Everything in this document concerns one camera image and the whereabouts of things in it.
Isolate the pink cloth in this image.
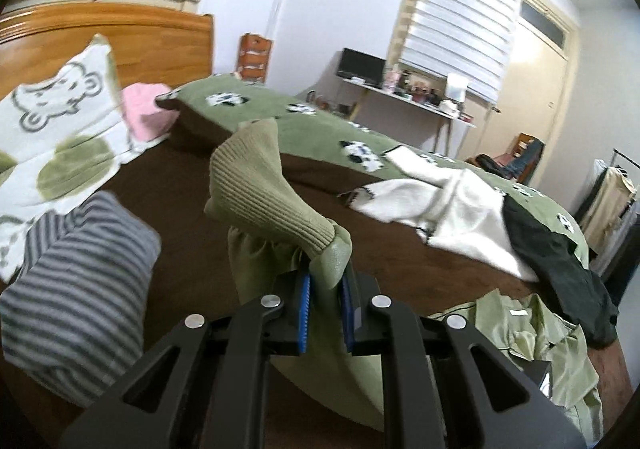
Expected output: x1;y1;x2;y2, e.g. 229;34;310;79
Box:
121;82;181;145

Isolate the small desk clutter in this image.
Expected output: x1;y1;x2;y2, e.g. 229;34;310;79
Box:
385;69;446;106

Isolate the brown bed sheet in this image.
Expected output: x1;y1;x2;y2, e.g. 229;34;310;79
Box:
0;129;626;449

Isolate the wooden headboard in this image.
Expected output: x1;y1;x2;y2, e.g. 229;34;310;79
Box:
0;3;215;100

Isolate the white container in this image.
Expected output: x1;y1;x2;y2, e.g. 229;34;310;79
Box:
446;72;468;102

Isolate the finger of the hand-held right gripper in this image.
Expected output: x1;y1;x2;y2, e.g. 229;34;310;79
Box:
524;360;554;401

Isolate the black garment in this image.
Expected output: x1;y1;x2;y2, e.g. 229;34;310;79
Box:
501;196;620;347

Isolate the clothes rack with garments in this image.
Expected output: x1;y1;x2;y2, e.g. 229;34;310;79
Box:
575;149;640;280

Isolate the cream door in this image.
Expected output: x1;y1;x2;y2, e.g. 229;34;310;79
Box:
492;0;581;190

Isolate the white bear print pillow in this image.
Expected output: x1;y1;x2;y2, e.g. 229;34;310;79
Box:
0;33;146;280

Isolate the green cow print blanket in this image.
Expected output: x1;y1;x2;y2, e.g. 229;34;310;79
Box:
155;73;596;270

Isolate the olive green jacket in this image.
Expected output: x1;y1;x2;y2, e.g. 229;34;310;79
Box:
204;118;606;445

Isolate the black monitor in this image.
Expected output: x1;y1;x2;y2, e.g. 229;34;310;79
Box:
336;48;387;85

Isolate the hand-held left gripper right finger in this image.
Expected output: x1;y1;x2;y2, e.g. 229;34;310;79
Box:
339;264;586;449

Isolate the white garment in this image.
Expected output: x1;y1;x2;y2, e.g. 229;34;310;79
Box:
340;146;541;282

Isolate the grey striped garment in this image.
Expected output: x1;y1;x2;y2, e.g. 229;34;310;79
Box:
0;192;162;405

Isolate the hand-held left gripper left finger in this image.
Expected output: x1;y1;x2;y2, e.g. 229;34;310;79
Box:
59;271;315;449

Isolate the white wall desk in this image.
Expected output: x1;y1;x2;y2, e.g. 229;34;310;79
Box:
336;76;477;155

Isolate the chair with draped clothes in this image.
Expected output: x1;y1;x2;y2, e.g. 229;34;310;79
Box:
467;132;546;185

